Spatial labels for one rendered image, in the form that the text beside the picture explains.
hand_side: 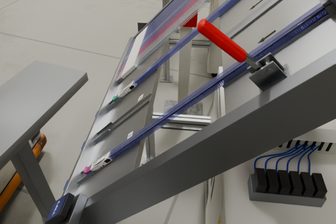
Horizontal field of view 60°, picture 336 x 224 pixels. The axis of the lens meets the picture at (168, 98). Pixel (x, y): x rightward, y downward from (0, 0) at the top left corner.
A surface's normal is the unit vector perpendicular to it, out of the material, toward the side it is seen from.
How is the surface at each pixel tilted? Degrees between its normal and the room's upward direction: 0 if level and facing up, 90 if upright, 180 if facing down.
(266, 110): 90
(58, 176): 0
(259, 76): 90
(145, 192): 90
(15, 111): 0
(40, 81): 0
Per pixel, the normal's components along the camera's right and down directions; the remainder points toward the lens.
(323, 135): 0.00, -0.76
